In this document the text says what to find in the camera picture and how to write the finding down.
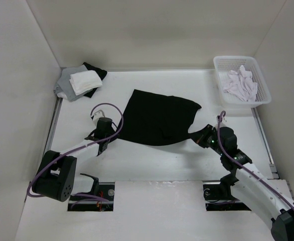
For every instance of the white tank top in basket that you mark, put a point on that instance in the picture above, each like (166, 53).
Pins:
(239, 84)

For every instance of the left aluminium rail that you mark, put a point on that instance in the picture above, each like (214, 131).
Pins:
(52, 128)

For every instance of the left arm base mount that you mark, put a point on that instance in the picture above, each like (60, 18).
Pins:
(100, 199)

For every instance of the right aluminium rail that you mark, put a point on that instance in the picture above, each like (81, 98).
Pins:
(264, 141)

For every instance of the folded black tank top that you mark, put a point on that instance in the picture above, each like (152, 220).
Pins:
(100, 72)

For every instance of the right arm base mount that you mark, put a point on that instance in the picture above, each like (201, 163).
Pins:
(218, 198)

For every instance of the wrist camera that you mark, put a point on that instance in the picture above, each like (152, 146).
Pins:
(96, 116)
(221, 121)

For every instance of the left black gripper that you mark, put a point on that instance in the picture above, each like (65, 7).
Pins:
(112, 130)

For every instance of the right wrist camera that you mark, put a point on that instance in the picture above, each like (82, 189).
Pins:
(221, 121)

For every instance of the black tank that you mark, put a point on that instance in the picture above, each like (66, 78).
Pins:
(157, 120)
(100, 72)

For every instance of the folded grey tank top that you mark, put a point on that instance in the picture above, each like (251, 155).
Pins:
(63, 87)

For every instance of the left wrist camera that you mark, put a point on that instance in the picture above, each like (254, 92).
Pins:
(96, 116)

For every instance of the aluminium rail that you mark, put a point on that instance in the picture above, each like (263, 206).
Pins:
(264, 141)
(52, 128)

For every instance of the white plastic basket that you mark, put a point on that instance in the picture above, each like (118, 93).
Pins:
(226, 63)

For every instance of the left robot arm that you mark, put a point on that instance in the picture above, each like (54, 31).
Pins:
(56, 174)

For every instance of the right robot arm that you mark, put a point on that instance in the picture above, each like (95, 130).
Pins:
(245, 183)

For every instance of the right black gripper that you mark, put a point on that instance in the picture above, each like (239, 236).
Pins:
(200, 136)

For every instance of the folded white tank top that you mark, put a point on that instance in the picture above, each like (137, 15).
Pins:
(82, 82)

